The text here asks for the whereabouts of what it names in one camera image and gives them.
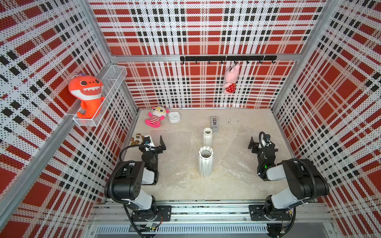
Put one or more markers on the white alarm clock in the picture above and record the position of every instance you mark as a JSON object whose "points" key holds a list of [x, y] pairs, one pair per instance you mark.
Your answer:
{"points": [[174, 117]]}

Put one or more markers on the clear acrylic wall shelf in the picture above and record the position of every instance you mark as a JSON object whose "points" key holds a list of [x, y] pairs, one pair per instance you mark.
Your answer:
{"points": [[112, 77]]}

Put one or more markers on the pink pig plush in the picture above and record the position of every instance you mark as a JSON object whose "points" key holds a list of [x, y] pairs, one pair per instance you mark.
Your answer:
{"points": [[231, 77]]}

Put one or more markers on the pink striped plush doll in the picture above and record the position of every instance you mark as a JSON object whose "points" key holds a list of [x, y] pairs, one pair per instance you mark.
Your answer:
{"points": [[156, 115]]}

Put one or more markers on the large white ribbed vase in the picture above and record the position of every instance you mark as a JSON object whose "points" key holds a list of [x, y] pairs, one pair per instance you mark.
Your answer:
{"points": [[205, 161]]}

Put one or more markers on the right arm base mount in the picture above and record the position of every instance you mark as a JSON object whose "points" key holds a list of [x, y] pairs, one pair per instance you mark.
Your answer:
{"points": [[262, 213]]}

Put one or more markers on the brown white plush dog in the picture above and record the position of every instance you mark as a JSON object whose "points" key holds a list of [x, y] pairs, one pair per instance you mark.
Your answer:
{"points": [[136, 139]]}

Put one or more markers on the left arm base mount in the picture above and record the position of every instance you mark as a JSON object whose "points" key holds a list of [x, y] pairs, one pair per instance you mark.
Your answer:
{"points": [[155, 214]]}

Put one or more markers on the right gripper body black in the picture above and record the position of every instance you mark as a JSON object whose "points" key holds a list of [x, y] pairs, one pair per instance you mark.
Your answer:
{"points": [[263, 149]]}

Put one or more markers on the orange shark plush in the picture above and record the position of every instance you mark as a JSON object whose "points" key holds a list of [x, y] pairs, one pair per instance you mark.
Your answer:
{"points": [[88, 89]]}

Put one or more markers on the aluminium front rail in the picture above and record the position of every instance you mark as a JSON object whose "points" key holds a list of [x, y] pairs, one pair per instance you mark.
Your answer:
{"points": [[220, 218]]}

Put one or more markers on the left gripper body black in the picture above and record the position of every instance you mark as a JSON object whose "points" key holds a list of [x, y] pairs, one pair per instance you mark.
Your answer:
{"points": [[153, 149]]}

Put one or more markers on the small white ribbed vase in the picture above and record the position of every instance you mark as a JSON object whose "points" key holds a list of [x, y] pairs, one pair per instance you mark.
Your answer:
{"points": [[207, 137]]}

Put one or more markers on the black hook rail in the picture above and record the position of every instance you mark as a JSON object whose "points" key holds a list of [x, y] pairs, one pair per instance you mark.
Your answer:
{"points": [[259, 58]]}

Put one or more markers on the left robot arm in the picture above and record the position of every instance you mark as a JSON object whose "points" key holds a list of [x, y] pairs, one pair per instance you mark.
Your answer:
{"points": [[128, 177]]}

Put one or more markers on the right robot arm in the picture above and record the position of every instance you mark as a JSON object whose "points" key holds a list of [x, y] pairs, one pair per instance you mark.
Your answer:
{"points": [[304, 181]]}

